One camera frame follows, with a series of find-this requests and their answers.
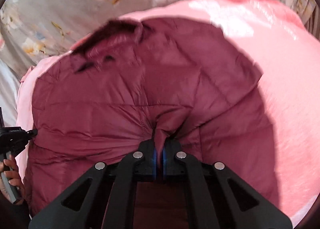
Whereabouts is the pink plush blanket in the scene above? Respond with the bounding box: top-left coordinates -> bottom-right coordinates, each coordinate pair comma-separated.
17,0 -> 319,226

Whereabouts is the white satin curtain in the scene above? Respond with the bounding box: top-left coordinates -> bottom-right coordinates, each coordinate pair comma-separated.
0,61 -> 20,126

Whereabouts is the person's left hand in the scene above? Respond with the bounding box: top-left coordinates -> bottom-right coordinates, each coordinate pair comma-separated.
1,154 -> 25,206

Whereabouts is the maroon puffer jacket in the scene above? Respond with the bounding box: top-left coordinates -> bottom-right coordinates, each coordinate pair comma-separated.
24,18 -> 279,215

